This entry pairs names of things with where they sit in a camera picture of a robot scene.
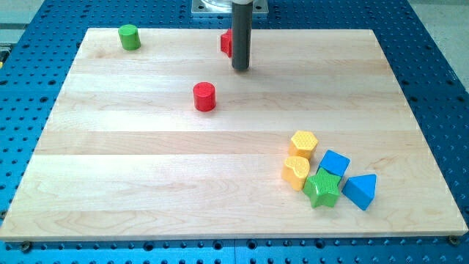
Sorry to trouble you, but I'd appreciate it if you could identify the blue triangle block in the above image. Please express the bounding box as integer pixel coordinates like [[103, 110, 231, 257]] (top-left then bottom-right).
[[342, 174, 377, 210]]

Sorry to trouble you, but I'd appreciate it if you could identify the green star block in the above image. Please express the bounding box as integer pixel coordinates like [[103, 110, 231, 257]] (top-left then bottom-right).
[[303, 168, 341, 208]]

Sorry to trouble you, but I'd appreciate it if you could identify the light wooden board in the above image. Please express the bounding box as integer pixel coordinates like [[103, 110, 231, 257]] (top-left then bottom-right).
[[1, 28, 468, 241]]

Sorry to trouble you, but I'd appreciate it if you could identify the blue perforated metal table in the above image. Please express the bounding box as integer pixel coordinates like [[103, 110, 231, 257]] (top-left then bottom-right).
[[1, 1, 468, 263]]

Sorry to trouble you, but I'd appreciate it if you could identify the green cylinder block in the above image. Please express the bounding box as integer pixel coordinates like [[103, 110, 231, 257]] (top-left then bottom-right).
[[118, 24, 141, 51]]

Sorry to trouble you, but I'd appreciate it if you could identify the yellow hexagon block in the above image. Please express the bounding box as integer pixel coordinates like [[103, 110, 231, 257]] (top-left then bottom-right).
[[288, 131, 319, 160]]

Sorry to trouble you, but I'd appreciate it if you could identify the red block behind tool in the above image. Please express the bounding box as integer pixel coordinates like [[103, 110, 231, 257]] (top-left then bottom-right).
[[220, 29, 232, 58]]

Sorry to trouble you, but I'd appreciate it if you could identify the yellow heart block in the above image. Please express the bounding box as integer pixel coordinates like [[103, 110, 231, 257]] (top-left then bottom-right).
[[281, 156, 310, 191]]

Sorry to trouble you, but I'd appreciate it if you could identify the blue cube block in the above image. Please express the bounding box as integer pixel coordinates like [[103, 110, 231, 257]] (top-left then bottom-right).
[[318, 150, 350, 177]]

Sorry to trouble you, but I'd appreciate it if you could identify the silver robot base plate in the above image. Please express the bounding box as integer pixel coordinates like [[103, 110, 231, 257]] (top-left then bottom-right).
[[191, 0, 269, 15]]

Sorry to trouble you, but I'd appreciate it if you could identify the red cylinder block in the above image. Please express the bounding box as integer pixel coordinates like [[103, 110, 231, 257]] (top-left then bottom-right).
[[193, 82, 216, 111]]

